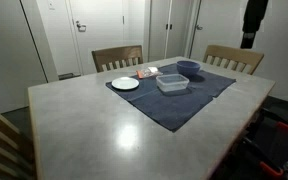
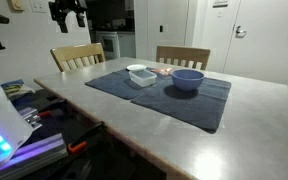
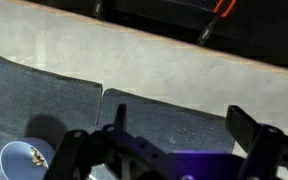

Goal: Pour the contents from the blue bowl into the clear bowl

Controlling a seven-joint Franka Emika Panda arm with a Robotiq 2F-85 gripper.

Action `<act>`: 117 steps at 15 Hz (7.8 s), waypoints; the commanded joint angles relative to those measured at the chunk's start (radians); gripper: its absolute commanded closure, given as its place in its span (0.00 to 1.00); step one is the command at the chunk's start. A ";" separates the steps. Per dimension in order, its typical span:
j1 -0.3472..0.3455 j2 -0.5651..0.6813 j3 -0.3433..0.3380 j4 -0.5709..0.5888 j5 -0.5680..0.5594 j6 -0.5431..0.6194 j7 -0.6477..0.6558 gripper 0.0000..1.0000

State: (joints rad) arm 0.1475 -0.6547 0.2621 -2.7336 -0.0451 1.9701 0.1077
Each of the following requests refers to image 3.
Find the dark blue cloth mat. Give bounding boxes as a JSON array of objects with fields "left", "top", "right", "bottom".
[
  {"left": 96, "top": 89, "right": 235, "bottom": 153},
  {"left": 0, "top": 56, "right": 102, "bottom": 180}
]

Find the dark blue cloth mat right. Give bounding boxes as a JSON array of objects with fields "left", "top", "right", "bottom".
[{"left": 96, "top": 89, "right": 235, "bottom": 153}]

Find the peanuts pile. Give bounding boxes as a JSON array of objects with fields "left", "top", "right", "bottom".
[{"left": 31, "top": 148, "right": 48, "bottom": 167}]

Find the blue bowl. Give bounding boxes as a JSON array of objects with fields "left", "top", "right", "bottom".
[{"left": 0, "top": 137, "right": 55, "bottom": 180}]

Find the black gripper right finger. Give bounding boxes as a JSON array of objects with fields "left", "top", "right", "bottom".
[{"left": 225, "top": 105, "right": 262, "bottom": 154}]

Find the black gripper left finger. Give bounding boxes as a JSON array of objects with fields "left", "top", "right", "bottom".
[{"left": 114, "top": 104, "right": 127, "bottom": 130}]

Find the dark blue cloth mat left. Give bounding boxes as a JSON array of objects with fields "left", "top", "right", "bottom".
[{"left": 0, "top": 56, "right": 102, "bottom": 180}]

